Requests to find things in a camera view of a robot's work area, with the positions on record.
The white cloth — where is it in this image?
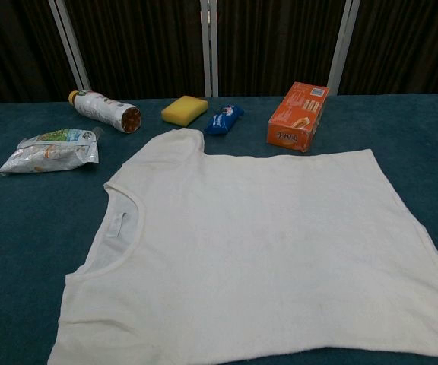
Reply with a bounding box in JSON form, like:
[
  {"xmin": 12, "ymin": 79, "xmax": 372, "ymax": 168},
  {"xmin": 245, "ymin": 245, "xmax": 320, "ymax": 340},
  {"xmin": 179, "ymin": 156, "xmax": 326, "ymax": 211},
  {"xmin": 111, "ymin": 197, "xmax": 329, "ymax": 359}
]
[{"xmin": 46, "ymin": 127, "xmax": 438, "ymax": 365}]

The white snack bag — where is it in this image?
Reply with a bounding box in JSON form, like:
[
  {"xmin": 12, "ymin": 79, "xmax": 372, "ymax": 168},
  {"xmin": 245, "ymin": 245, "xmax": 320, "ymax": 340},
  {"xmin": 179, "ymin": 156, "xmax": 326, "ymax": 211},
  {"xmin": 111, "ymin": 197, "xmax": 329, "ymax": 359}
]
[{"xmin": 0, "ymin": 127, "xmax": 105, "ymax": 176}]

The blue snack packet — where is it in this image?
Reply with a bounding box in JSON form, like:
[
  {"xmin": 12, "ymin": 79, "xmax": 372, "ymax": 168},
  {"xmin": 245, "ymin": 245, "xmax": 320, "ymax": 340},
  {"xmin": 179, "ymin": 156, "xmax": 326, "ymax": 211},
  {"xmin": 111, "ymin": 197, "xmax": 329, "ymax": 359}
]
[{"xmin": 203, "ymin": 103, "xmax": 245, "ymax": 136}]

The yellow sponge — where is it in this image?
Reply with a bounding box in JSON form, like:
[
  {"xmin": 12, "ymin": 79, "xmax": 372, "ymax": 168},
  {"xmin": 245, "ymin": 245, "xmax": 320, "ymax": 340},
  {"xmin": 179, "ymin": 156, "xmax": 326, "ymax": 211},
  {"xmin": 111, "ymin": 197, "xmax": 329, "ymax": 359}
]
[{"xmin": 160, "ymin": 95, "xmax": 209, "ymax": 127}]

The orange cardboard box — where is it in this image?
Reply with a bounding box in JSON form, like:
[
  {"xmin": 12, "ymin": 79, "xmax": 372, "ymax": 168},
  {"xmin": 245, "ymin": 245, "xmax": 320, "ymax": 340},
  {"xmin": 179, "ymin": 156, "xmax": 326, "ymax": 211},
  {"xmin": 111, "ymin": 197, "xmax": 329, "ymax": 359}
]
[{"xmin": 266, "ymin": 81, "xmax": 330, "ymax": 154}]

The yellow-capped drink bottle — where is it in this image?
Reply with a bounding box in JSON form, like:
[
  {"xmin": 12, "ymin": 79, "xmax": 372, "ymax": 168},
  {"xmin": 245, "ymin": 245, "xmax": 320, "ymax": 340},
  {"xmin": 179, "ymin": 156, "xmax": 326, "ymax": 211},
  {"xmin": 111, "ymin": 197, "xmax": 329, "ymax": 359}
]
[{"xmin": 68, "ymin": 89, "xmax": 143, "ymax": 135}]

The white screen frame post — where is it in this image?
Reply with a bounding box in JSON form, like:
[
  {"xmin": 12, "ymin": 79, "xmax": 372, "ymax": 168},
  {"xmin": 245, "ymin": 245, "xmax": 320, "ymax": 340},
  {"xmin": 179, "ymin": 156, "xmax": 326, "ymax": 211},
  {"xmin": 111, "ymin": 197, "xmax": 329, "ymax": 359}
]
[
  {"xmin": 48, "ymin": 0, "xmax": 92, "ymax": 92},
  {"xmin": 325, "ymin": 0, "xmax": 361, "ymax": 95},
  {"xmin": 198, "ymin": 0, "xmax": 220, "ymax": 98}
]

